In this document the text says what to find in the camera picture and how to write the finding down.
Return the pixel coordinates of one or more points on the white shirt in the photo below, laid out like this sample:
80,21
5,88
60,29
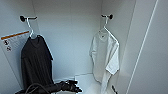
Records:
105,56

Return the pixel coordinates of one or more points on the white clothes hanger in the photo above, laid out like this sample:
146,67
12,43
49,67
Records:
106,26
32,33

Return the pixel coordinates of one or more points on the white inner shelf unit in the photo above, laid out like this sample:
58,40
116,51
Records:
88,83

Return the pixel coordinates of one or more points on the black garment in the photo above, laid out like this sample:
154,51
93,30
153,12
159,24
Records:
36,63

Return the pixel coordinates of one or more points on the white wardrobe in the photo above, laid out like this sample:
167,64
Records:
70,40

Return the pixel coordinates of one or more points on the black wardrobe hook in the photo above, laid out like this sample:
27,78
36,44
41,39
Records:
110,16
22,18

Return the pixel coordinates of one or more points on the orange white warning sticker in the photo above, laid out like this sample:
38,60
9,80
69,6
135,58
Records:
15,34

